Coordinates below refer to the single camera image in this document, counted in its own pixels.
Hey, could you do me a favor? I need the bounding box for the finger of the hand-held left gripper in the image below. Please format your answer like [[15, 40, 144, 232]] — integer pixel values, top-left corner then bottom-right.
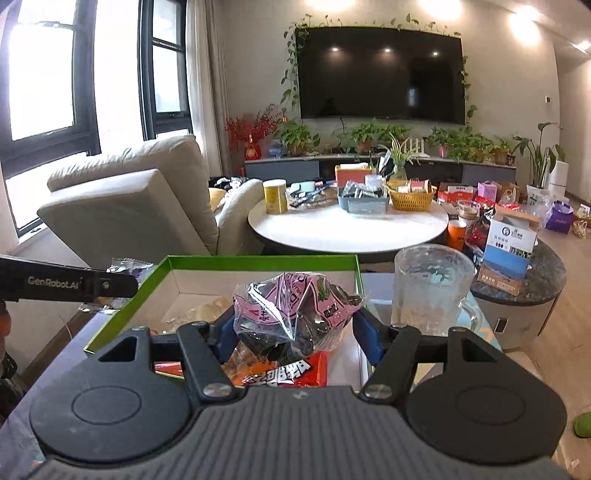
[[87, 270, 140, 301]]

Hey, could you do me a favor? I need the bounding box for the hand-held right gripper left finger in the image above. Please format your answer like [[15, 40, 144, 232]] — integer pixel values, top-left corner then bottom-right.
[[95, 311, 241, 403]]

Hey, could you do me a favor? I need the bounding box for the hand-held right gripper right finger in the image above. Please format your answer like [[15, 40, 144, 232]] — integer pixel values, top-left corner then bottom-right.
[[355, 308, 504, 402]]

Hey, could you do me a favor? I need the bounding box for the green cardboard box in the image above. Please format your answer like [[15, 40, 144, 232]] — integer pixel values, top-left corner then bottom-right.
[[83, 255, 366, 371]]

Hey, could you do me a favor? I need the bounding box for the red snack packet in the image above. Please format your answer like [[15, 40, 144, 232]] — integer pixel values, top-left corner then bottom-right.
[[230, 350, 330, 388]]

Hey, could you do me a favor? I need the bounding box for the pink black snack packet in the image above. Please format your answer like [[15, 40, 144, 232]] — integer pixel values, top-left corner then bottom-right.
[[232, 272, 369, 357]]

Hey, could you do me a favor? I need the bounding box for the silver snack packet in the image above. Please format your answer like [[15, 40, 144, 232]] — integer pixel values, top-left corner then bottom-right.
[[106, 257, 156, 283]]

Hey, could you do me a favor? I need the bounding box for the pale snack packet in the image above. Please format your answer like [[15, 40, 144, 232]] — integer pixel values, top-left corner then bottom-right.
[[161, 295, 232, 334]]

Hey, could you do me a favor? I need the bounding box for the glass mug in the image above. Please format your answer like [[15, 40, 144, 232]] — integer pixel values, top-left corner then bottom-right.
[[391, 245, 484, 339]]

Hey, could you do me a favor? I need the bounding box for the beige sofa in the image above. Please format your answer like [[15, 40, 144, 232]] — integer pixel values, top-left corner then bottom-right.
[[36, 134, 265, 257]]

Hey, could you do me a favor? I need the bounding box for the white round table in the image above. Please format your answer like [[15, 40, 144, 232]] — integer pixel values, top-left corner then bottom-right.
[[247, 202, 450, 255]]

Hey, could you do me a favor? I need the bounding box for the blue patterned tablecloth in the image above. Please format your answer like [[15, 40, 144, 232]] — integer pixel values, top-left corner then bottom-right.
[[0, 271, 505, 480]]

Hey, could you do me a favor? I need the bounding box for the grey organizer tray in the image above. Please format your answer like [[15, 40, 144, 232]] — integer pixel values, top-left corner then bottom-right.
[[337, 186, 390, 214]]

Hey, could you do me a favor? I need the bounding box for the yellow wicker basket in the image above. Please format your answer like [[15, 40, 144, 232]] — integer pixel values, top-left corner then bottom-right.
[[386, 180, 436, 212]]

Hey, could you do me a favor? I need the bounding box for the blue brown flat box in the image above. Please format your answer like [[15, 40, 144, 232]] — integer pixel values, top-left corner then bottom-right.
[[475, 262, 527, 296]]

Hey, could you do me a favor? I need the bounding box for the yellow can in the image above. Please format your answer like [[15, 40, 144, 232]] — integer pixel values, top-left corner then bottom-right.
[[263, 179, 290, 215]]

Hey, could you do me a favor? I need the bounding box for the pile of dark small packets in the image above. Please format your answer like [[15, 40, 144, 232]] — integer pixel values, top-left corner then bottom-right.
[[286, 180, 341, 209]]

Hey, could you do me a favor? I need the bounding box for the orange tissue box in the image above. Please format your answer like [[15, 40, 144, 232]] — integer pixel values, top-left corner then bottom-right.
[[334, 163, 373, 188]]

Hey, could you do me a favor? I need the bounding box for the red flat box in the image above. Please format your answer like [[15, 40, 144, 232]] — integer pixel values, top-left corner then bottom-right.
[[437, 184, 479, 204]]

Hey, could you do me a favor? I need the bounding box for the white blue carton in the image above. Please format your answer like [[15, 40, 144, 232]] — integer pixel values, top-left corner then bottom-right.
[[485, 214, 540, 280]]

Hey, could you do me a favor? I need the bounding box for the dark marble round table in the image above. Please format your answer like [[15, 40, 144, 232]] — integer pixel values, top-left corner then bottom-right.
[[462, 239, 568, 352]]

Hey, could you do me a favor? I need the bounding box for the grey television cabinet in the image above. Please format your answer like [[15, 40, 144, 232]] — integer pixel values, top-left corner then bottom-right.
[[244, 154, 518, 189]]

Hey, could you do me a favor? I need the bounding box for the spider plant in vase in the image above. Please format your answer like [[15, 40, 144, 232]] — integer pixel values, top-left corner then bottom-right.
[[378, 133, 419, 181]]

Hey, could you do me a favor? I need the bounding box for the black framed window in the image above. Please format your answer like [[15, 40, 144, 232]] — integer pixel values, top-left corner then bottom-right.
[[0, 0, 102, 160], [137, 0, 194, 141]]

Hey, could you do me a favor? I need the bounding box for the green potted plant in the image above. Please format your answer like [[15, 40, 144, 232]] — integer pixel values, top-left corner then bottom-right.
[[491, 136, 513, 165], [344, 122, 385, 154], [276, 120, 320, 156], [454, 131, 491, 162], [427, 126, 456, 158]]

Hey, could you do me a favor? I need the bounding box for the red flower arrangement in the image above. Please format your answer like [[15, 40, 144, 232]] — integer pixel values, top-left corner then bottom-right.
[[224, 104, 283, 160]]

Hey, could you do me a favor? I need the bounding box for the white bag with green print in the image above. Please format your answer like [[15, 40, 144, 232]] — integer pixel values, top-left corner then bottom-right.
[[526, 184, 553, 209]]

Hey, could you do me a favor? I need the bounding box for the purple gift bag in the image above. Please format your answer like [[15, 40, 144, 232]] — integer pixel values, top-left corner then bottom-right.
[[544, 200, 575, 234]]

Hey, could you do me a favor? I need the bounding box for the white curtain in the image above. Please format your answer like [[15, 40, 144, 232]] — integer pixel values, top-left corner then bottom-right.
[[185, 0, 232, 178]]

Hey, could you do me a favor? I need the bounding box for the large leafed floor plant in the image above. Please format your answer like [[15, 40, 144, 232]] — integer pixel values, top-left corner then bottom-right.
[[512, 122, 567, 188]]

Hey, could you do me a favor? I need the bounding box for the white air purifier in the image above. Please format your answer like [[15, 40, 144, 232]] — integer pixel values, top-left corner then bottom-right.
[[548, 160, 570, 190]]

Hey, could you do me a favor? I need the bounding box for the green hanging vine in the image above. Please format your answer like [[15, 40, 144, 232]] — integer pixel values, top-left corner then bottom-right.
[[280, 12, 479, 121]]

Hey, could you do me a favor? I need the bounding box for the wall television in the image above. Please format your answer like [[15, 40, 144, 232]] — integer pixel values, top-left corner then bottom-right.
[[296, 26, 467, 125]]

